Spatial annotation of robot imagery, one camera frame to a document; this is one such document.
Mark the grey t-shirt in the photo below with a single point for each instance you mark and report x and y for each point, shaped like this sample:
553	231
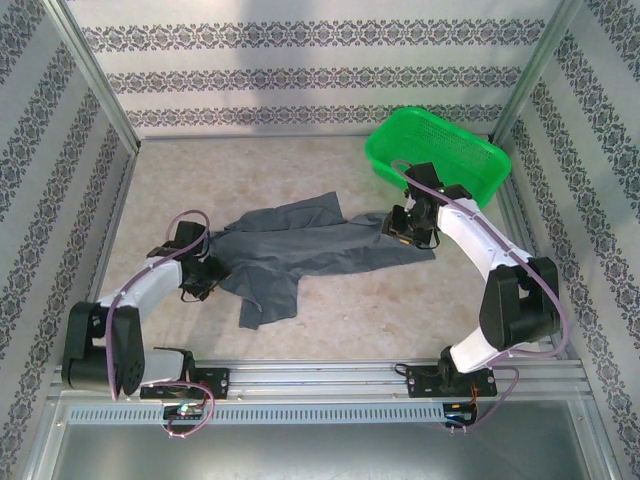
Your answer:
300	245

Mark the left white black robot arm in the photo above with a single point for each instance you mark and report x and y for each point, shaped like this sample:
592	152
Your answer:
152	285

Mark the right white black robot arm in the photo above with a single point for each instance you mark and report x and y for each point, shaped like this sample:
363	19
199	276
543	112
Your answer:
480	245

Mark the green plastic basket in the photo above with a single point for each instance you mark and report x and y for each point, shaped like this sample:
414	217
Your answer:
440	145

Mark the grey sheet metal panel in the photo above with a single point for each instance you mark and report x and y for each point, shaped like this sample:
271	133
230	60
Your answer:
320	452

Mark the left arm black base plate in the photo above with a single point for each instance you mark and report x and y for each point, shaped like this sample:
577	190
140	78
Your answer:
212	378

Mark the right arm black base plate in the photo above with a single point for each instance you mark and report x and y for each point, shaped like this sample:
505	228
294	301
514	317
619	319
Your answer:
425	380

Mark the aluminium mounting rail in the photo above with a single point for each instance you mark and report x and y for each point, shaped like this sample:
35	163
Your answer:
320	377

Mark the aluminium frame post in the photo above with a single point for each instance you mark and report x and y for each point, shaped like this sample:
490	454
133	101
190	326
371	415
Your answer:
537	70
95	75

